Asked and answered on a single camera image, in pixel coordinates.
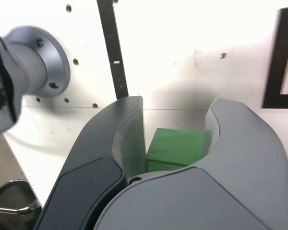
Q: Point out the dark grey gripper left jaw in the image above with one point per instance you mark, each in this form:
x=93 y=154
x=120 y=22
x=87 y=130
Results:
x=91 y=177

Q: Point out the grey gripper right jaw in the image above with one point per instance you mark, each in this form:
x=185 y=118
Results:
x=194 y=203

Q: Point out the green cube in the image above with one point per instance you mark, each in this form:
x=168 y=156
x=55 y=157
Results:
x=175 y=148

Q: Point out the dark rounded object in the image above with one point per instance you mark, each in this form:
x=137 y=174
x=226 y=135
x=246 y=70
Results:
x=12 y=198

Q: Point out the black tape square outline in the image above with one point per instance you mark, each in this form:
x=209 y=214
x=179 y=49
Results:
x=274 y=72

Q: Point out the black tape strip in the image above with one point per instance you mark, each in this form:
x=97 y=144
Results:
x=112 y=43

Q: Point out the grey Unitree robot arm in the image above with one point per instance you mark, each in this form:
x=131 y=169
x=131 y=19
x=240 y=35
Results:
x=26 y=62

